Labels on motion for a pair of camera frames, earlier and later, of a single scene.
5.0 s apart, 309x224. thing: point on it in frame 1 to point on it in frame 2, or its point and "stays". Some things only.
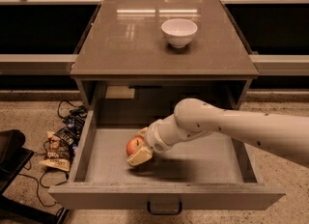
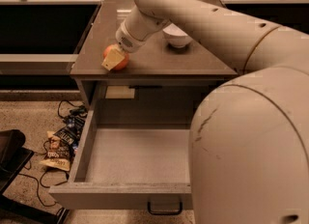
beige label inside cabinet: [120, 92] stays
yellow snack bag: [59, 154] stays
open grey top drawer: [220, 172] stays
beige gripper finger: [142, 154] to [113, 58]
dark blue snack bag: [71, 132] stays
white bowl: [179, 32] stays
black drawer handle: [163, 212] stays
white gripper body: [154, 137] to [129, 42]
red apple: [133, 144] to [123, 65]
